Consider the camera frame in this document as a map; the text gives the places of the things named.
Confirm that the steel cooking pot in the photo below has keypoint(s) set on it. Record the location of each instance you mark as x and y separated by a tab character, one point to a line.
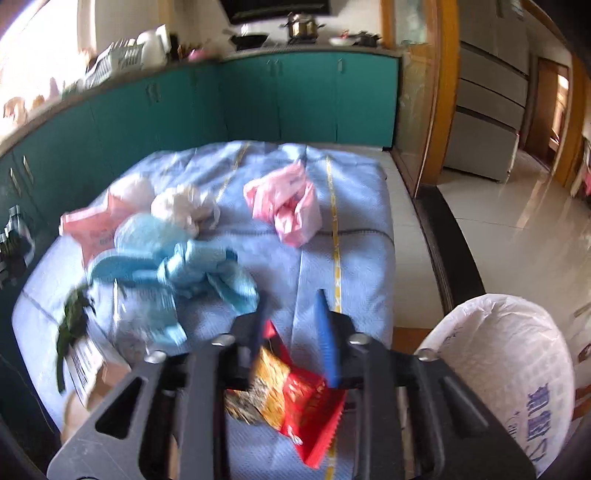
302	26

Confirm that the blue face mask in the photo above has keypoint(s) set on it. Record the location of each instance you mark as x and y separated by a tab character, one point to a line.
143	230

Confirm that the white round crumpled bag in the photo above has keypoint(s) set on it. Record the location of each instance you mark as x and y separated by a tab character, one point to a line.
131	191

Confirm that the clear blue plastic wrapper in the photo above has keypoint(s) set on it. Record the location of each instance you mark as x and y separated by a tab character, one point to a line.
147	318

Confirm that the pink printed plastic bag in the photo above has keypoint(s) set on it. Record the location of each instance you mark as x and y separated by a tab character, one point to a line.
291	217

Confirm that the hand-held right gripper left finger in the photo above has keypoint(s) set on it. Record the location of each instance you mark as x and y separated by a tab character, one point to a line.
257	333

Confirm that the black lidded pot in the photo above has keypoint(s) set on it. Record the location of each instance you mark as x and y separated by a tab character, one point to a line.
368	39

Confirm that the white bowl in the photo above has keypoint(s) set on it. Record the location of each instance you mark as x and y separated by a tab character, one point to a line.
340	41

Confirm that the green leaf scrap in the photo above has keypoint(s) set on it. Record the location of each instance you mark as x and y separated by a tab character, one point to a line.
69	323

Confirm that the white plastic trash bag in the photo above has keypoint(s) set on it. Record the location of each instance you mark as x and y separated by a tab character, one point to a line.
498	369

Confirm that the teal kitchen cabinets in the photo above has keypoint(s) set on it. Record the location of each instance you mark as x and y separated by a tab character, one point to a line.
300	101

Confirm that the black range hood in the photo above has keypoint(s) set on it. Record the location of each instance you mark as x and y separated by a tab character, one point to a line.
277	9

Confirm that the brown wooden door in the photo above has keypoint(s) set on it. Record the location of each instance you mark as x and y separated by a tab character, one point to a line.
547	115

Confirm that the black wok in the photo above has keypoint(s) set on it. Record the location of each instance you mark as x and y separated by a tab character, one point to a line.
249	40

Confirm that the white crumpled plastic bag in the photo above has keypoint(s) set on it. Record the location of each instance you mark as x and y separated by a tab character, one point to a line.
180	207

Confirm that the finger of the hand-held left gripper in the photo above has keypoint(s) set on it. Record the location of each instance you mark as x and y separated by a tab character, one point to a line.
11	249

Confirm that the white dish rack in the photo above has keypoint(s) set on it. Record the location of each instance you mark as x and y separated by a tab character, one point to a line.
124	57

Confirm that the white kitchen appliance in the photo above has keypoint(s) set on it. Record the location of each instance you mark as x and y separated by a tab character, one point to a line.
152	46

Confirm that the white printed packet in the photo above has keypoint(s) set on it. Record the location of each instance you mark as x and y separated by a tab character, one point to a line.
85	364

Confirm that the blue checked cloth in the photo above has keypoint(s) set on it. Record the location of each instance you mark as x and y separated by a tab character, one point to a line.
277	277

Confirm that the pink bowl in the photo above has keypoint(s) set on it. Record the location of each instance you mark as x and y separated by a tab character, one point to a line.
196	54

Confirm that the silver refrigerator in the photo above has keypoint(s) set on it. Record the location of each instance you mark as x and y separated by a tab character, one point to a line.
489	92

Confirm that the blue waffle dishcloth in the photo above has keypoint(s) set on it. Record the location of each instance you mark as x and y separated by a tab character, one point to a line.
198	267

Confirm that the black countertop appliance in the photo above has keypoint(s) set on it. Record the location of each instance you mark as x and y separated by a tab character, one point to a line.
174	48

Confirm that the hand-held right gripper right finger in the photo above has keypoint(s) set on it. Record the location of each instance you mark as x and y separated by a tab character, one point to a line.
327	342

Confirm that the wooden framed glass door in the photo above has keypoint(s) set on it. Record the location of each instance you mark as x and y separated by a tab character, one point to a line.
445	92

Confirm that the red snack packet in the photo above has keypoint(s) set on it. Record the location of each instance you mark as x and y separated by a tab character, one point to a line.
304	397

